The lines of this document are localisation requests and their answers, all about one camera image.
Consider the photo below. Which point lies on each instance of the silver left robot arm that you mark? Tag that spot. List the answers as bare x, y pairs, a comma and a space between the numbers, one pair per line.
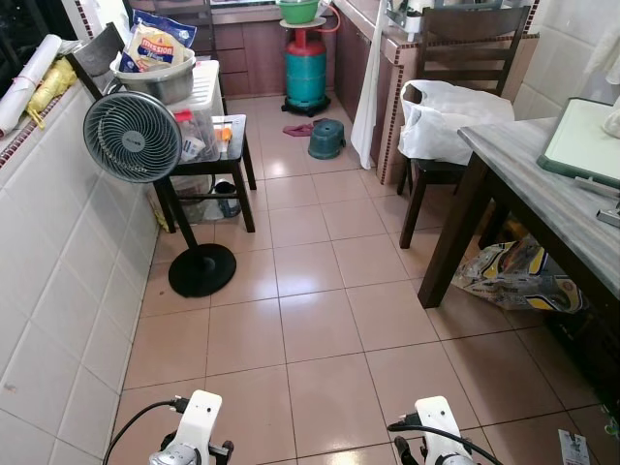
174, 456

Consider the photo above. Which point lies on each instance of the flat metal utensil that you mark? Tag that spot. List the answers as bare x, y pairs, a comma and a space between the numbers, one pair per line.
610, 217

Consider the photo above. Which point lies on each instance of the long metal utensil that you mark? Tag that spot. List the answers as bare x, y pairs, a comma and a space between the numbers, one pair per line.
596, 184

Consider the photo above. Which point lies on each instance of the marble top dining table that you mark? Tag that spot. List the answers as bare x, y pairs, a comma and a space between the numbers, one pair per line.
552, 208

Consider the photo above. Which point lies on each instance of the white tray with green rim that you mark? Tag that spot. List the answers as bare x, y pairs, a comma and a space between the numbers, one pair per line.
581, 140

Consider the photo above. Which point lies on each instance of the yellow black printed bag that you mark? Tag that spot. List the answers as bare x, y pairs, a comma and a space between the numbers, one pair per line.
518, 276

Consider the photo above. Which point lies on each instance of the white plastic bag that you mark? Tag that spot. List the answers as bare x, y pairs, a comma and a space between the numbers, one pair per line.
446, 121

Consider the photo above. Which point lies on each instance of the white printed tag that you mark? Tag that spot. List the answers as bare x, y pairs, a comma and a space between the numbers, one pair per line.
573, 448

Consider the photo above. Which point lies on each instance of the dark wooden chair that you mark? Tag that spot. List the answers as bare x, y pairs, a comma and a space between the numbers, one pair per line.
475, 48

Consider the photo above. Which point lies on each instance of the tiled counter with brown edge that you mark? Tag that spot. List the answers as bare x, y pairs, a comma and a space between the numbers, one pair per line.
392, 68

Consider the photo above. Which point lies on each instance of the white hanging cloth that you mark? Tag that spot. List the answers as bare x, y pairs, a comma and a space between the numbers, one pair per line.
368, 87

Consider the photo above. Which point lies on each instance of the small teal plastic stool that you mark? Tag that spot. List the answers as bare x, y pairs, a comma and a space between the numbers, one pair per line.
326, 140

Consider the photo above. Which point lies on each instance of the pink slipper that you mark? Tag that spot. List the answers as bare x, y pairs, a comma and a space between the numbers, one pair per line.
298, 129

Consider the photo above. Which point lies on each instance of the teal gas cylinder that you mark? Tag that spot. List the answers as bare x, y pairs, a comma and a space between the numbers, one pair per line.
305, 73

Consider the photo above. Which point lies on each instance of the green plastic basin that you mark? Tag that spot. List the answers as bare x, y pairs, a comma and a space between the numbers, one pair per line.
298, 10

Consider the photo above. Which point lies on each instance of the dark wooden side table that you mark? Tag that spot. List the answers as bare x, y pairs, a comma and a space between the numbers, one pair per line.
235, 160

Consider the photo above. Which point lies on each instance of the small orange item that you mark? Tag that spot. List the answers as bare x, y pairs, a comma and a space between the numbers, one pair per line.
225, 134

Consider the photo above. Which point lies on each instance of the brown wooden cabinet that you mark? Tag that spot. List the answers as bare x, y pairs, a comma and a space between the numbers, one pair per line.
247, 53

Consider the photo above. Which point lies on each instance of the clear plastic bag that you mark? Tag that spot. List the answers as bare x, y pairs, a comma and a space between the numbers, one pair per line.
199, 201

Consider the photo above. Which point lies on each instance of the clear plastic container red lid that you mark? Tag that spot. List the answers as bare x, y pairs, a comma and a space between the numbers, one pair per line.
196, 140

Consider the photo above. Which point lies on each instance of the metal basin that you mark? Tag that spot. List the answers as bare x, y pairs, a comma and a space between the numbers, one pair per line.
160, 85

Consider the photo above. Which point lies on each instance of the grey standing fan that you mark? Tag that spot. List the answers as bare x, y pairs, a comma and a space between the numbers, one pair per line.
131, 136

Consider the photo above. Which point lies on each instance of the black flat board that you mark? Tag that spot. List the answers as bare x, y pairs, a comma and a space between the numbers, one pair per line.
97, 53

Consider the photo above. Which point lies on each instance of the yellow plastic bag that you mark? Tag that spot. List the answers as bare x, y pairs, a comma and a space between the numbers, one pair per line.
50, 87

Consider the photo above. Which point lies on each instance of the white paper roll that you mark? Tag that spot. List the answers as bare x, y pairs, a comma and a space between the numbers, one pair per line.
29, 82

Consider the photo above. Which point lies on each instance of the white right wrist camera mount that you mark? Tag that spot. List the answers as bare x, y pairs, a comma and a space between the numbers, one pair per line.
438, 418

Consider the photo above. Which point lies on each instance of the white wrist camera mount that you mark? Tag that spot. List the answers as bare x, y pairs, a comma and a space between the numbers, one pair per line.
197, 418
438, 418

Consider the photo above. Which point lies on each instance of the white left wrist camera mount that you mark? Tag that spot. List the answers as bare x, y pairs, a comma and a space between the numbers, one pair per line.
197, 418

